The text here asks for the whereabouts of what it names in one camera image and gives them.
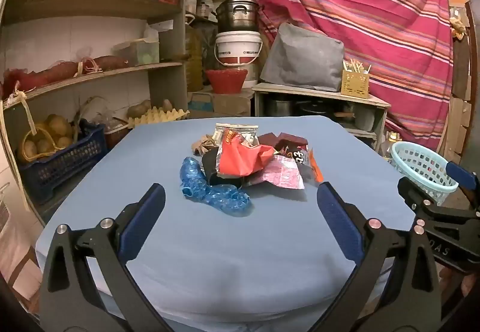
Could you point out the yellow perforated holder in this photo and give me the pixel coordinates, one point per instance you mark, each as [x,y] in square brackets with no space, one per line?
[354,84]

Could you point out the clear plastic bag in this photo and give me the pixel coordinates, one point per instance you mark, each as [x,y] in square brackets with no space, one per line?
[93,110]

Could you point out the crushed blue plastic bottle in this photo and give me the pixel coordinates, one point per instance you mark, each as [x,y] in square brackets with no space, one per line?
[217,197]

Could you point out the white lower bucket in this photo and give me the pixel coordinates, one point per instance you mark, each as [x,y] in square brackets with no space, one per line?
[249,75]

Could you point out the white storage jar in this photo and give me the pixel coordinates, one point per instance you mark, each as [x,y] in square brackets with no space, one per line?
[207,10]
[191,4]

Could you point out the red wrapper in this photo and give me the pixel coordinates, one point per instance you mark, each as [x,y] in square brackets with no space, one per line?
[236,159]

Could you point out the yellow wicker basket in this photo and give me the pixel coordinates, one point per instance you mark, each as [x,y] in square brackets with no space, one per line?
[28,137]

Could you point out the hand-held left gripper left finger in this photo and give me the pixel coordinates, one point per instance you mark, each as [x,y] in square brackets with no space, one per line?
[144,219]

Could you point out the small brown wicker basket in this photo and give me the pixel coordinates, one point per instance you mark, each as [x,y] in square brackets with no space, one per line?
[117,135]

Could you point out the low wooden cabinet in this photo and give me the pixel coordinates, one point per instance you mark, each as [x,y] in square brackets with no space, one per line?
[318,94]

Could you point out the dark brown packet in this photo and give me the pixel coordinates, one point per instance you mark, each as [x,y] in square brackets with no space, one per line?
[267,140]

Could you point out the yellow hanging ornament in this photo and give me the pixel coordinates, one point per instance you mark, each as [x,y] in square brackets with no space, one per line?
[459,28]

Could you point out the grey jug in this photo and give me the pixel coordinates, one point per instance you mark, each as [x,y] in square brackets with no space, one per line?
[364,118]

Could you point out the silver snack packet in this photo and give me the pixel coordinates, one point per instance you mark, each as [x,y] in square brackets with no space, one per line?
[240,130]

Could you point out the brown paper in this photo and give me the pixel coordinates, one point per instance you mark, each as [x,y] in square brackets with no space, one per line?
[202,144]

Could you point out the blue table cloth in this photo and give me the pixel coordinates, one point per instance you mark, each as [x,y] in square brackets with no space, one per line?
[240,253]

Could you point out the red mesh bag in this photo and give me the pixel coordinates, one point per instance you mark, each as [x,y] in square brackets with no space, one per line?
[11,81]

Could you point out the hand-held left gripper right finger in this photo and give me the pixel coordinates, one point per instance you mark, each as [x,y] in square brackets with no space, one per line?
[337,219]

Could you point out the steel cooking pot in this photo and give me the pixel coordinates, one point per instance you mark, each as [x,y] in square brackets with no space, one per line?
[236,15]

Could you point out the light blue plastic basket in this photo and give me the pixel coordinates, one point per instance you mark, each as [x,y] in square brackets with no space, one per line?
[420,167]

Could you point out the blue plastic crate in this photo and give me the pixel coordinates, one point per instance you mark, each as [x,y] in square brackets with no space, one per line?
[63,167]

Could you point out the dark frying pan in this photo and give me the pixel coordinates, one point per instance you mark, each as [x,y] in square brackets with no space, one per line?
[315,109]

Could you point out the pink wrapper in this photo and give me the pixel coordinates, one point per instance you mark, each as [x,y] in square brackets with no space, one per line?
[285,174]

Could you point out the red round basket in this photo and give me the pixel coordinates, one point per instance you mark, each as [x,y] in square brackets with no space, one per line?
[227,81]

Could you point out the large yellow oil bottle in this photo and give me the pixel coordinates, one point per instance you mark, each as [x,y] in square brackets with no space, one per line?
[194,54]

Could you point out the black orange snack wrapper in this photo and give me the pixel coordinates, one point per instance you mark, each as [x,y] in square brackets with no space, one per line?
[302,159]

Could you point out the large brown potato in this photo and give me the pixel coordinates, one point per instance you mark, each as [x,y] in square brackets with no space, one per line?
[58,125]

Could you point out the white paper note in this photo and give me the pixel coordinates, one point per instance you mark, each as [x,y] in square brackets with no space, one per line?
[167,27]

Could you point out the person's right hand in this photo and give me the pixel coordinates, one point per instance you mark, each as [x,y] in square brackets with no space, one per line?
[459,283]

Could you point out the brown cardboard box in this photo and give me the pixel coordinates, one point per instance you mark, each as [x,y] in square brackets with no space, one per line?
[228,105]

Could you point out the clear plastic container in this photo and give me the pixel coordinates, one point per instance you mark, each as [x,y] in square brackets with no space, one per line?
[137,52]

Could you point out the wooden shelving unit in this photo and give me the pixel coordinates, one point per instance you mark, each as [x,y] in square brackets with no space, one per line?
[93,4]

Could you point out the sweet potato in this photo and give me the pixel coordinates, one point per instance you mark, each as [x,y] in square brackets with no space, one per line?
[52,73]
[110,63]

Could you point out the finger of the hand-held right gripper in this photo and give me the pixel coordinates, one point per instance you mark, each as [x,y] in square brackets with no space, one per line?
[410,191]
[461,173]

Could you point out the dark red packet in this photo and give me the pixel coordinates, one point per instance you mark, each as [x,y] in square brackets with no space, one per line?
[292,139]

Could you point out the grey cloth cover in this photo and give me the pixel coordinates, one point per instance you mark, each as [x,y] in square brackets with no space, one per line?
[303,58]

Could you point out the white plastic bucket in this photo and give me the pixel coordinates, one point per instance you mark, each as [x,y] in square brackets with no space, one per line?
[238,47]

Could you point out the pink striped cloth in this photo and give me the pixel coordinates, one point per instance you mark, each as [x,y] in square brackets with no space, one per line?
[356,17]

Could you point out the yellow egg tray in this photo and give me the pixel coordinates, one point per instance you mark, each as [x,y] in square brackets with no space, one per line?
[161,116]

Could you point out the cream cloth strip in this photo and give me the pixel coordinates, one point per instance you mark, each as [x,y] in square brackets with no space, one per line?
[26,107]

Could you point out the small steel pot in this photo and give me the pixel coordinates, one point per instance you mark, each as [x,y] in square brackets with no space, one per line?
[279,107]

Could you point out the small clear oil bottle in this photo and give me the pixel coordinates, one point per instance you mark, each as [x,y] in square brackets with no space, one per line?
[392,146]

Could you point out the bundle of wooden sticks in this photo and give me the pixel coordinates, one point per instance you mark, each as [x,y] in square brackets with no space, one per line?
[356,66]

